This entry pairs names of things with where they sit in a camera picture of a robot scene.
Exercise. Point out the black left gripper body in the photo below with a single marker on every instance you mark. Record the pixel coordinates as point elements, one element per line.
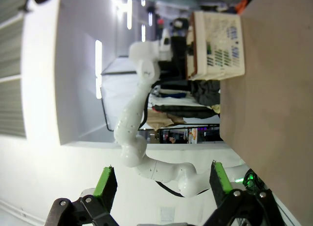
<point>179,50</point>

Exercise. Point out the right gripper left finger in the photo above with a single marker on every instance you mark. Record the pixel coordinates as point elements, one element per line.
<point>104,184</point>

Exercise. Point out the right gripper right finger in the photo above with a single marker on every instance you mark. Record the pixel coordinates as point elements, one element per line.
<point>220,184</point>

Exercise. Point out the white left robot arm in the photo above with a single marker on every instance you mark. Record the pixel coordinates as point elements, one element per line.
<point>132,118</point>

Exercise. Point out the ceiling light strip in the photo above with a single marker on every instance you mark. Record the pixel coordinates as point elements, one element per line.
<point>150,19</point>
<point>98,64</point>
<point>143,32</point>
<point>129,13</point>

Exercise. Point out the pile of dark clothes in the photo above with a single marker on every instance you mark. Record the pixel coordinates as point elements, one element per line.
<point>203,91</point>

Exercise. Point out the orange cloth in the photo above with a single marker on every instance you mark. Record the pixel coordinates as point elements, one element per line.
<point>242,6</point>

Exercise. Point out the grey window blinds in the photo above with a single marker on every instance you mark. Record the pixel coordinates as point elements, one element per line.
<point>9,101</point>

